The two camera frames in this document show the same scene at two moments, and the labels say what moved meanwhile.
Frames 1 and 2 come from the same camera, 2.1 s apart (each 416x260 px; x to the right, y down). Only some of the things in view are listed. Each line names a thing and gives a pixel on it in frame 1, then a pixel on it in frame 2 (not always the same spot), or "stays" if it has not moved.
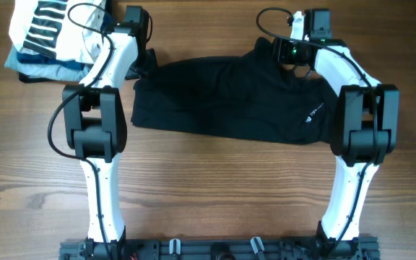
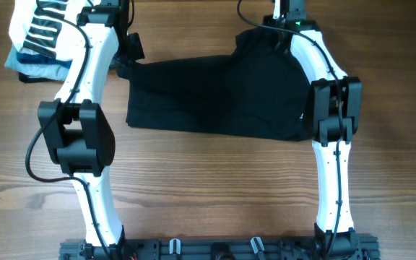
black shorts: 253,96 stays
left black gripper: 152,68 → 138,53
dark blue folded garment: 32,56 stays
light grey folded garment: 13,63 stays
